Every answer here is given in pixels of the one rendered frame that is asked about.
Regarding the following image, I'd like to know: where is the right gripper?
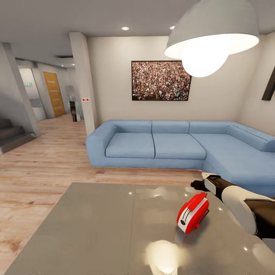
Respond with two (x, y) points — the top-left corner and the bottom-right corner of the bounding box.
(191, 180), (209, 192)

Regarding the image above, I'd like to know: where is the radio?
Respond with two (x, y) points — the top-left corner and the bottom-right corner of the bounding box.
(177, 192), (210, 233)

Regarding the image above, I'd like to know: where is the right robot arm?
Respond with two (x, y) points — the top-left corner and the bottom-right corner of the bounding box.
(191, 172), (275, 254)

